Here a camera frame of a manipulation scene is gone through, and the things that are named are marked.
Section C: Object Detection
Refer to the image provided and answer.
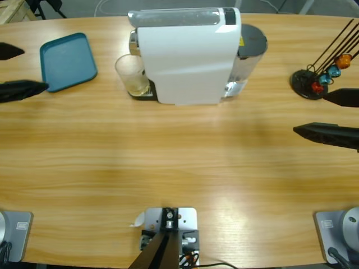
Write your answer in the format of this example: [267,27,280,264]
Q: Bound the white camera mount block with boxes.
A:
[140,207,201,269]

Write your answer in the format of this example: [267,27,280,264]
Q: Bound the dark camera post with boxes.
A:
[130,207,180,269]

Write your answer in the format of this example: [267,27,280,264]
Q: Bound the white floor cable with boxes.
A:
[94,0,132,17]

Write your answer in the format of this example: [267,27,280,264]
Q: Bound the black coffee machine drip tray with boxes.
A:
[126,80,158,101]

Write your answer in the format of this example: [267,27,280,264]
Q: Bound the black base cable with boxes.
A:
[0,241,13,264]
[327,246,351,269]

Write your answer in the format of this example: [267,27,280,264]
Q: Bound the teal plastic tray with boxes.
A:
[39,32,99,93]

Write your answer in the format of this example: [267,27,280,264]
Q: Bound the black chair legs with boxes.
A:
[26,0,68,20]

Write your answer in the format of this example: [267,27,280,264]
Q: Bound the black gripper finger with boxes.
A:
[0,80,49,104]
[293,122,359,154]
[322,87,359,108]
[0,42,25,61]

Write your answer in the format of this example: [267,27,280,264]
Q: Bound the orange coffee capsule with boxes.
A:
[335,54,353,70]

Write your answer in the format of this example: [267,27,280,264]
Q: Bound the clear glass cup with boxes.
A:
[114,54,151,98]

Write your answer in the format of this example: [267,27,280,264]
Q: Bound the white tape tag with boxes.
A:
[128,212,145,228]

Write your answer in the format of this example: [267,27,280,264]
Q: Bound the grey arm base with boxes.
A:
[0,210,34,263]
[313,206,359,265]

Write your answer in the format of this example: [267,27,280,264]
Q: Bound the orange cable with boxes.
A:
[179,251,197,266]

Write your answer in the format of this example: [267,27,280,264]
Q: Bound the grey translucent machine lever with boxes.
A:
[127,7,221,28]

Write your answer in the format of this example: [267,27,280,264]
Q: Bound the black capsule holder stand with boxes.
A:
[290,18,359,101]

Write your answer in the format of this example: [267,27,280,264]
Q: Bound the white capsule coffee machine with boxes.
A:
[127,7,242,107]

